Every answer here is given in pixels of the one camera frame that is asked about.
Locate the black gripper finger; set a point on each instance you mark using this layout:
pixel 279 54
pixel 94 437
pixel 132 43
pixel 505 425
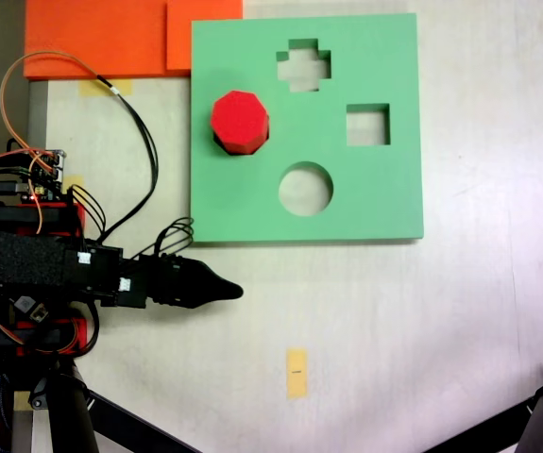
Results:
pixel 209 281
pixel 207 297

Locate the red octagonal pillar block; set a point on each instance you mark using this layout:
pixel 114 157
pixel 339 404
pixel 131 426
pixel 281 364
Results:
pixel 238 118

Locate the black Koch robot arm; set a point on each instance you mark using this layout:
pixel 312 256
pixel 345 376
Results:
pixel 21 259

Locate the large orange foam block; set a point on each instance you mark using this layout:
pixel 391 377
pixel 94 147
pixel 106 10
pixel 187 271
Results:
pixel 87 38

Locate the long yellow tape strip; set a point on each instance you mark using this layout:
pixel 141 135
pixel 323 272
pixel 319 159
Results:
pixel 297 373

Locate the small yellow tape piece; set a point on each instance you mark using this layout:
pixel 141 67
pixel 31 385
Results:
pixel 75 180
pixel 21 401

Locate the small usb adapter module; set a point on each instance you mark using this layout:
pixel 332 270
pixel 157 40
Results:
pixel 28 306

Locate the circuit board with green terminal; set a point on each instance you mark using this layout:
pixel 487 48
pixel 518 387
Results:
pixel 46 179

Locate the green shape sorter board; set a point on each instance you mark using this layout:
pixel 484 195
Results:
pixel 384 198

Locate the wide yellow tape piece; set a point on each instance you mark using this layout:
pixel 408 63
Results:
pixel 87 88

